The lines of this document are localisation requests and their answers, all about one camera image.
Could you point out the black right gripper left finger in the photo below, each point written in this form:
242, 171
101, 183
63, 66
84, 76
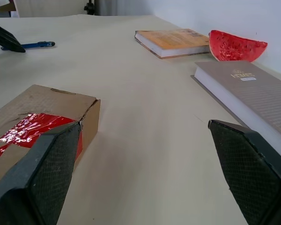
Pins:
37, 178

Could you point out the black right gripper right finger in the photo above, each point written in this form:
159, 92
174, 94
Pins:
253, 173

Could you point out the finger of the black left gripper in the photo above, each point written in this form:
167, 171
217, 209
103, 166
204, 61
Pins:
7, 39

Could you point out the blue pen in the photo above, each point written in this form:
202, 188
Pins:
36, 44

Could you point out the red printed tape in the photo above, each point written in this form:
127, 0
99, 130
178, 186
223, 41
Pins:
30, 131

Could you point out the brown cardboard box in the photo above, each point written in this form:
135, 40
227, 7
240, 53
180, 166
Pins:
49, 100

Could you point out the brown wooden shelf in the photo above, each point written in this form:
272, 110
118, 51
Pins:
1, 5

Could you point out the beige board panel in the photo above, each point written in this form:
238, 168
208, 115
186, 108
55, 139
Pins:
51, 7

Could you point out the grey cover book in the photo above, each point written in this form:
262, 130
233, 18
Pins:
250, 91

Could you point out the black tripod stand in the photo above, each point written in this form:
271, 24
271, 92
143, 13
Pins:
90, 7

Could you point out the red watermelon slice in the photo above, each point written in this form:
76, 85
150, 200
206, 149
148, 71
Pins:
234, 48

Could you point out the orange cover book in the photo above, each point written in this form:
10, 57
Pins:
171, 38

